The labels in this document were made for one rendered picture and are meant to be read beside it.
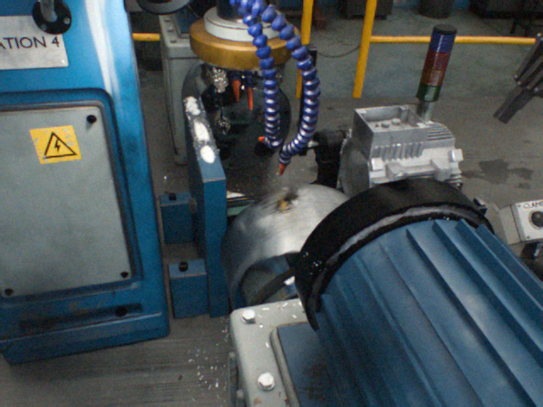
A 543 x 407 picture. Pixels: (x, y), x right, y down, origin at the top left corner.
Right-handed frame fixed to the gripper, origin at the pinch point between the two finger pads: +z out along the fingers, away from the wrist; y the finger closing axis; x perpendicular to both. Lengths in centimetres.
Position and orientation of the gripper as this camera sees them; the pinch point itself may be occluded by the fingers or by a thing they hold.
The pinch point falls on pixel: (512, 105)
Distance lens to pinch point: 109.2
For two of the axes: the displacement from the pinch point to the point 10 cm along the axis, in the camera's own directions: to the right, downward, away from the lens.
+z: -5.2, 7.4, 4.2
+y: 2.4, 6.0, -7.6
